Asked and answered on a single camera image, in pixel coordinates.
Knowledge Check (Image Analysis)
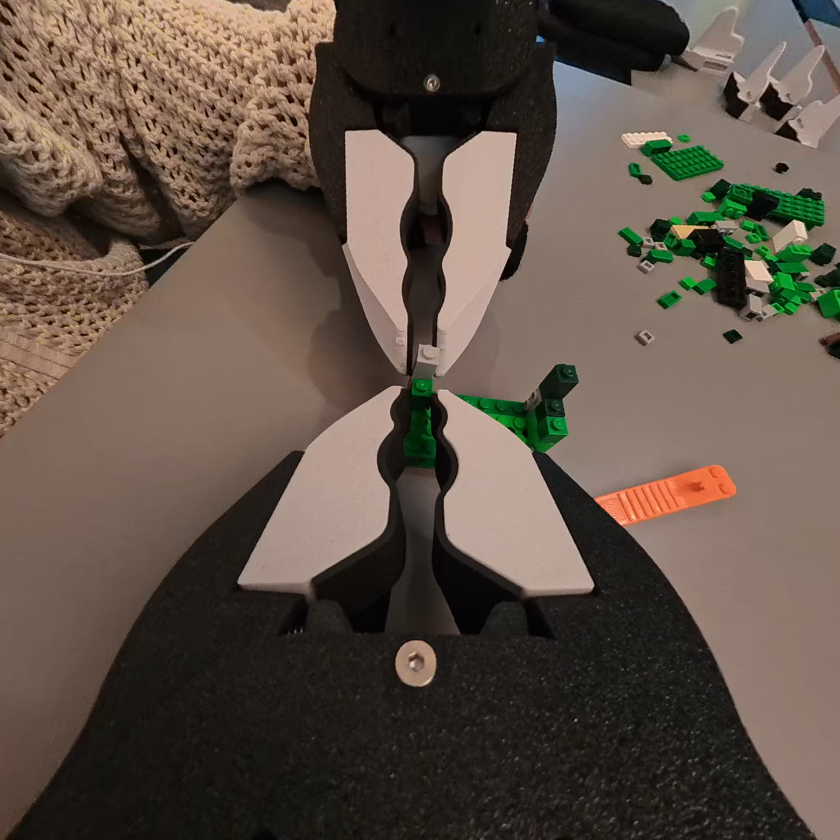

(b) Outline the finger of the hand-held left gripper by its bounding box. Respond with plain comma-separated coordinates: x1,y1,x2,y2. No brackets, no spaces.
433,129,518,376
341,128,421,375

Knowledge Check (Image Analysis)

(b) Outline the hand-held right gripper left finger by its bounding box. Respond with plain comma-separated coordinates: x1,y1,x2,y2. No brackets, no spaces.
236,386,406,592

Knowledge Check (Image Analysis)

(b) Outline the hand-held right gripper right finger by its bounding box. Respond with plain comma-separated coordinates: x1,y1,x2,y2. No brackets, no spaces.
432,388,596,599

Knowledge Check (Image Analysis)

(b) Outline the green lego assembly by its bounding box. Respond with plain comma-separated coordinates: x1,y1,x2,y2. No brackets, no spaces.
403,363,580,472

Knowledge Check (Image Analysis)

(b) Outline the pile of lego pieces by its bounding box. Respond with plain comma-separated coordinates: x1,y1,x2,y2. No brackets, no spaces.
620,131,840,358

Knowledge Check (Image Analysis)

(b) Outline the orange brick separator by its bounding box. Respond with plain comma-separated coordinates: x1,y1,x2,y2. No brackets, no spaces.
594,464,738,527

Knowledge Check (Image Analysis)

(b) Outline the black cloth bundle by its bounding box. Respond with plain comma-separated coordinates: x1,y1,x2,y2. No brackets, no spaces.
538,0,691,73

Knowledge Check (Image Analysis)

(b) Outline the white cord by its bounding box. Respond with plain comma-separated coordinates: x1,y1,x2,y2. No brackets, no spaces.
0,240,196,277

